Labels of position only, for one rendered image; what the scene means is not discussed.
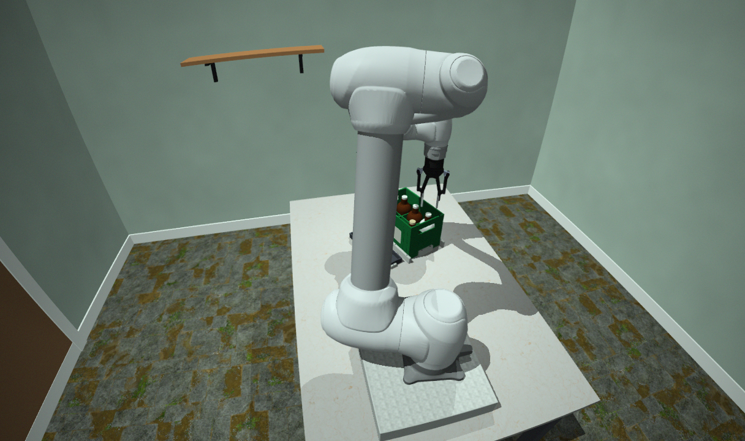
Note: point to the brown bottle with white cap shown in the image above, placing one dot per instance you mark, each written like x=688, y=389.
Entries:
x=415, y=214
x=403, y=207

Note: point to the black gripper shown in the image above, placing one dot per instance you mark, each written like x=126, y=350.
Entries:
x=432, y=173

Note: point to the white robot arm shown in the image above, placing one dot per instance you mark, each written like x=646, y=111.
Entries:
x=382, y=88

